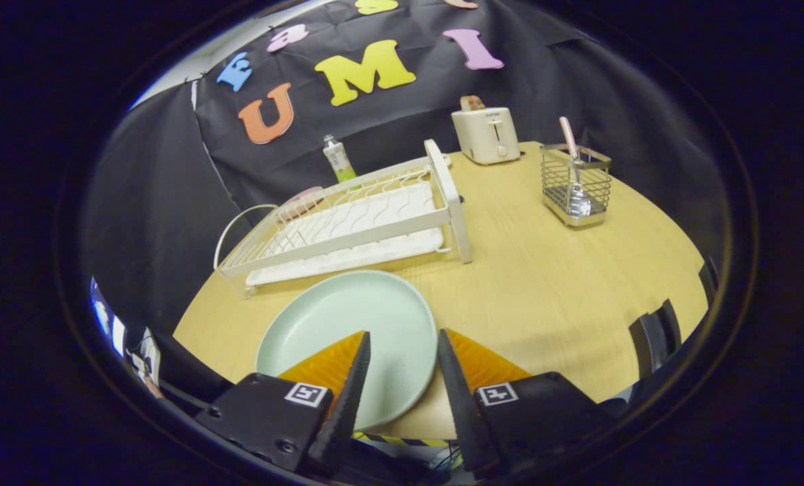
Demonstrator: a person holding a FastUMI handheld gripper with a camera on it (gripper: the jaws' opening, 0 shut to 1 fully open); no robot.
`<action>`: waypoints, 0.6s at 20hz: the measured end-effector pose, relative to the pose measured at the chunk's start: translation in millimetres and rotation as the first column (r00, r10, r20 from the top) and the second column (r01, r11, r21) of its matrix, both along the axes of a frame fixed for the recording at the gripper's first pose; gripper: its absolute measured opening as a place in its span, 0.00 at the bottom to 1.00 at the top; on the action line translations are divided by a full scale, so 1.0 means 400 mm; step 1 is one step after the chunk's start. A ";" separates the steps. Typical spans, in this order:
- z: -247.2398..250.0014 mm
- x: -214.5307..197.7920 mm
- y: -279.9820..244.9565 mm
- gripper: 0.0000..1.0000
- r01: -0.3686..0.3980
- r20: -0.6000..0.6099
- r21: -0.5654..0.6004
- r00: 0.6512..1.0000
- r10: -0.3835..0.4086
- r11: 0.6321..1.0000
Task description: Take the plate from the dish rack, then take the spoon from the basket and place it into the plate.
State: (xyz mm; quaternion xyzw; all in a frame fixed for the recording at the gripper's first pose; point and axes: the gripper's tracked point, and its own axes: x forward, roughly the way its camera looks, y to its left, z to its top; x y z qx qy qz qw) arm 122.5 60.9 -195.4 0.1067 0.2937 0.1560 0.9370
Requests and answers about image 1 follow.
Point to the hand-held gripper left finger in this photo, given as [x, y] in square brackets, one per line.
[347, 405]

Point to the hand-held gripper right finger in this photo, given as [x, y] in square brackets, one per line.
[459, 405]

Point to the pale green plate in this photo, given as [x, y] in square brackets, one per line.
[347, 317]

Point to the pink plate with food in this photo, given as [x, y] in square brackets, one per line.
[300, 199]

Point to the yellow black hazard tape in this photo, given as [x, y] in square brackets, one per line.
[402, 440]

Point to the clear bottle with green liquid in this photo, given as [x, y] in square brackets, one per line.
[337, 160]

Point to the white toaster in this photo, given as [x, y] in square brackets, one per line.
[486, 135]

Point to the black backdrop cloth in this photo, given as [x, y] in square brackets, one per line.
[158, 202]

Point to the brown bread slice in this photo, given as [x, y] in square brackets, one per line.
[471, 102]

